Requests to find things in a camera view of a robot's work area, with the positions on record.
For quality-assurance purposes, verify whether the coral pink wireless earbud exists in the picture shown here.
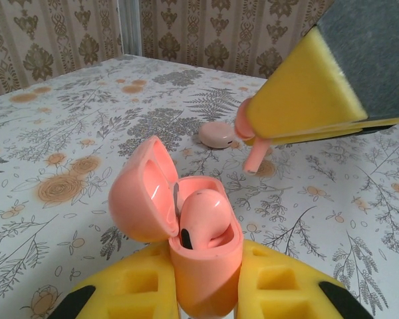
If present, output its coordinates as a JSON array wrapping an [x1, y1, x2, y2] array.
[[179, 189, 232, 250], [235, 98, 270, 175]]

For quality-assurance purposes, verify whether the coral pink earbud charging case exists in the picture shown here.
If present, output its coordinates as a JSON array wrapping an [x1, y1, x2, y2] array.
[[108, 135, 243, 319]]

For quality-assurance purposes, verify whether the pale pink round case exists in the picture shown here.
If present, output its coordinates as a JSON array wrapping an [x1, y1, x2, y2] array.
[[199, 121, 237, 149]]

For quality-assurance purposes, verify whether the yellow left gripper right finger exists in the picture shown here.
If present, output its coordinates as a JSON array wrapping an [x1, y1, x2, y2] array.
[[234, 239, 382, 319]]

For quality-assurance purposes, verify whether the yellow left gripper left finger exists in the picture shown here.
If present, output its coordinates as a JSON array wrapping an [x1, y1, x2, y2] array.
[[55, 244, 184, 319]]

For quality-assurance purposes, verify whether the floral patterned table cover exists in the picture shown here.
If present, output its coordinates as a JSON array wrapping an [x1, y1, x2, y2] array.
[[0, 54, 399, 319]]

